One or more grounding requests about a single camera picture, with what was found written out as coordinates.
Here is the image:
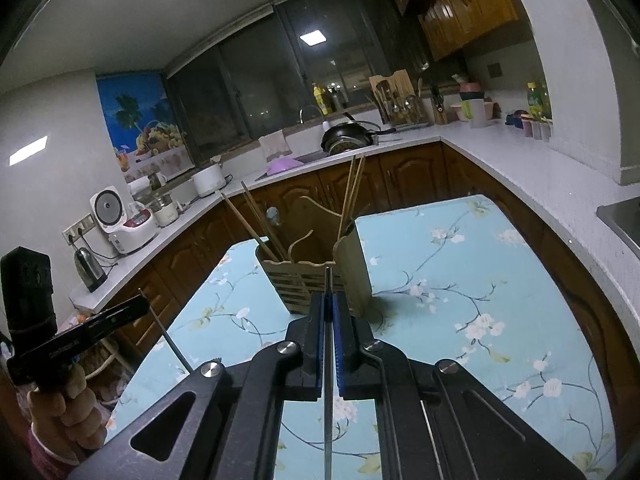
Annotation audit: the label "stainless steel sink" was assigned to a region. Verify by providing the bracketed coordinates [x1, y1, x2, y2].
[596, 197, 640, 257]

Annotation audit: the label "pink dish cloth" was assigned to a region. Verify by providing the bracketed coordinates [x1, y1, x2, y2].
[258, 130, 293, 161]

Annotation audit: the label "dark kitchen window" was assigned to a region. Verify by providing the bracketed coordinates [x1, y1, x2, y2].
[165, 0, 432, 162]

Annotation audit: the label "knife block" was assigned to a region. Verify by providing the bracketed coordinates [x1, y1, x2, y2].
[430, 84, 451, 126]

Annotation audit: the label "chrome kitchen faucet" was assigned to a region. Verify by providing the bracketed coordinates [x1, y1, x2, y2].
[299, 104, 329, 132]

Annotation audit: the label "metal chopstick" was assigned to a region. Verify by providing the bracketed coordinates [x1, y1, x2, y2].
[322, 266, 334, 480]
[138, 288, 195, 374]

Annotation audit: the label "white rice cooker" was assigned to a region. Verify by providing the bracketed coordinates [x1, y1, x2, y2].
[90, 187, 159, 256]

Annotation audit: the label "tropical fruit wall poster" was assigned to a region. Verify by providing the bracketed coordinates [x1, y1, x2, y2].
[96, 74, 197, 184]

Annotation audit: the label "floral light blue tablecloth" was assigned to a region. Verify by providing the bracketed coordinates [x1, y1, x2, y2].
[105, 194, 619, 480]

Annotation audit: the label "person's left forearm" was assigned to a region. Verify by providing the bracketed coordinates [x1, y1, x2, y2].
[27, 427, 97, 480]

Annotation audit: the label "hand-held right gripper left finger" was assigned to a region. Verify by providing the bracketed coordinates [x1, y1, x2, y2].
[67, 293, 327, 480]

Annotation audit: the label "steel electric kettle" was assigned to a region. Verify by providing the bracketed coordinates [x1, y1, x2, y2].
[74, 247, 109, 294]

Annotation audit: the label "brown wooden base cabinets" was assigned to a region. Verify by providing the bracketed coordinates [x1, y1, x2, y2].
[65, 140, 640, 413]

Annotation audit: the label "small steel electric pot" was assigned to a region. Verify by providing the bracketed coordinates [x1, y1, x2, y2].
[149, 192, 182, 229]

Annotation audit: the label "white kitchen countertop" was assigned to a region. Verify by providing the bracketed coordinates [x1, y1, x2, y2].
[67, 120, 640, 322]

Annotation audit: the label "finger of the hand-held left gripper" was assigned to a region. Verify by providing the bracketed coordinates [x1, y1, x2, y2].
[89, 294, 150, 348]

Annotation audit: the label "green bottle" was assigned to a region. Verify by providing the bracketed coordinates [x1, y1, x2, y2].
[526, 81, 551, 121]

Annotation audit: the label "person's left hand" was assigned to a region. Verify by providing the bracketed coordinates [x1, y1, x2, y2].
[26, 372, 109, 461]

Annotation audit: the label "dish rack with utensils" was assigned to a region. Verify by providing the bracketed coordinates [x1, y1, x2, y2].
[368, 72, 432, 129]

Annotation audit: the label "wooden utensil holder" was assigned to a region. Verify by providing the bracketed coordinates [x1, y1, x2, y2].
[255, 195, 374, 319]

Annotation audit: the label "black wok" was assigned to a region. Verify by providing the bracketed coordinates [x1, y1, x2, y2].
[320, 119, 397, 157]

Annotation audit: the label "white round pot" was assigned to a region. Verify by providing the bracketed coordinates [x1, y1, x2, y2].
[192, 163, 225, 199]

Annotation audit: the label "row of pink cups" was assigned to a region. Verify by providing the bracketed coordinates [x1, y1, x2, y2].
[522, 115, 554, 142]

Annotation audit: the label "yellow bottle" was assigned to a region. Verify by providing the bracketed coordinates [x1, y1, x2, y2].
[312, 82, 332, 116]

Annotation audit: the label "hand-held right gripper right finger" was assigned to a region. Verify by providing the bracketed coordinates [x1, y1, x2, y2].
[332, 293, 587, 480]

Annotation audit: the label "stack of pastel cups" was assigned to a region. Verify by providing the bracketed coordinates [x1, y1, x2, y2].
[450, 74, 494, 123]

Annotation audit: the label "purple plastic basin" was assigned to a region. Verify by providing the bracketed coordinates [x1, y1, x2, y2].
[265, 157, 304, 177]

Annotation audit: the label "wall power outlet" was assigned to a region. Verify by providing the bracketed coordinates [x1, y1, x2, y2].
[62, 214, 96, 246]

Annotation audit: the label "wooden wall cabinets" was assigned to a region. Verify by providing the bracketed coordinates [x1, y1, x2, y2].
[377, 0, 522, 64]

